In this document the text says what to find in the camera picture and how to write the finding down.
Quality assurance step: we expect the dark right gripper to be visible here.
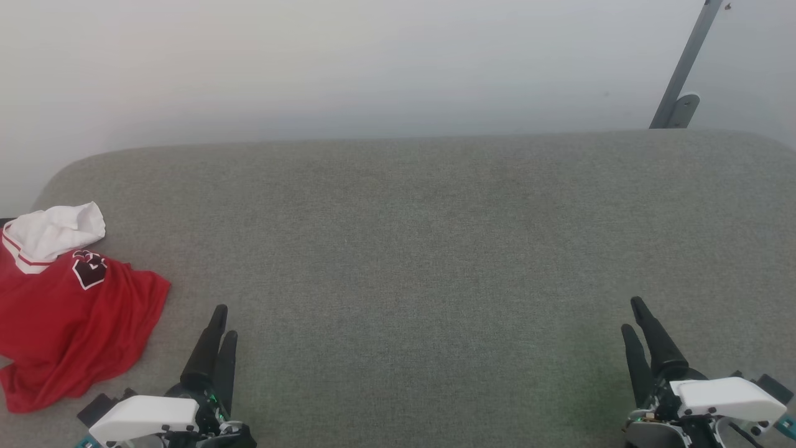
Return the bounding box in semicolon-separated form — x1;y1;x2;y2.
621;297;747;448

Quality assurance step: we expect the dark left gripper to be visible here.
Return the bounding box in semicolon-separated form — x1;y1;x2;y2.
165;305;257;448

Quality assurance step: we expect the red and white jersey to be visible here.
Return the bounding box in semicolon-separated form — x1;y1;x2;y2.
0;202;171;414

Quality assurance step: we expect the grey fabric sofa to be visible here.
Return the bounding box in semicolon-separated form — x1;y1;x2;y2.
0;129;796;448

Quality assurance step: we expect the grey metal pole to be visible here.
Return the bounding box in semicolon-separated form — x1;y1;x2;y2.
649;0;725;129

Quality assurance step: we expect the grey pole wall bracket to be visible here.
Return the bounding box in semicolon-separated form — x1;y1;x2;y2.
667;93;701;129

